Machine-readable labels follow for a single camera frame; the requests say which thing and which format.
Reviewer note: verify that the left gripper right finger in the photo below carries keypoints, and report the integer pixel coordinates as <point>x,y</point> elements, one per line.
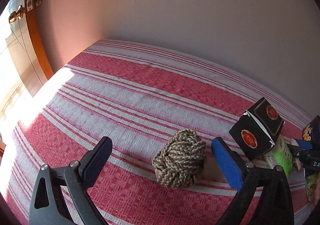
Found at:
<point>275,203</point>

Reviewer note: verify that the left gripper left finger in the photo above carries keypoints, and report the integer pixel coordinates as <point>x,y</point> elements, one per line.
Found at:
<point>48,205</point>

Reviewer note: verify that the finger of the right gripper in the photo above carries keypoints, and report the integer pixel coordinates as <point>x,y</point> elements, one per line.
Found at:
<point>303,145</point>

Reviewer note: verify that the round metal tin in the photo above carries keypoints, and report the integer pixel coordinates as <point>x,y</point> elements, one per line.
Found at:
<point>311,131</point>

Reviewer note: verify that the green white tissue pack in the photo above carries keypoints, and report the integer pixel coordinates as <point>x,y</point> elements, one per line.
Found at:
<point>280,155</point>

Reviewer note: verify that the black square gift box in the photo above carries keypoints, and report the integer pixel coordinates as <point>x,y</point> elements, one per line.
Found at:
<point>258,129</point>

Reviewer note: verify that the brown braided rope ball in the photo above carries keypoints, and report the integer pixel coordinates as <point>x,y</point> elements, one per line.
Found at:
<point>180,162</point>

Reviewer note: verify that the red white striped bedsheet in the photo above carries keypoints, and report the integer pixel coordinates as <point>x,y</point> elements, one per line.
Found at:
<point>139,96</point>

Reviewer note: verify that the wooden door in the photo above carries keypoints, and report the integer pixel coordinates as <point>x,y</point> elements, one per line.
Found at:
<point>24,63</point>

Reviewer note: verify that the brass door handle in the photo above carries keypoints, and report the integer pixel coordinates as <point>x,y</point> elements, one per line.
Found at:
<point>18,14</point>

